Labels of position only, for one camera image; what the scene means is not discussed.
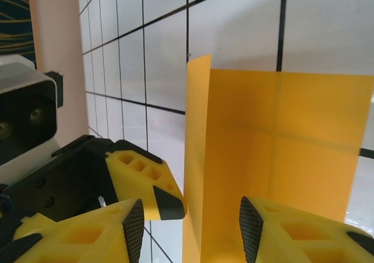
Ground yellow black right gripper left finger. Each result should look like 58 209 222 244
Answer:
0 198 144 263

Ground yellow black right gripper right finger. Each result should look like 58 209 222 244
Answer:
239 196 374 263

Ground orange cloth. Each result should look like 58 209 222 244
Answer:
181 54 374 263

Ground dark panel beige oval gold lines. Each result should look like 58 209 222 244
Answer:
0 0 37 68

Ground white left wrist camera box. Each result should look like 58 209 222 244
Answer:
0 54 64 167

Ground pink enclosure frame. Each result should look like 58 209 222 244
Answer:
27 0 90 143

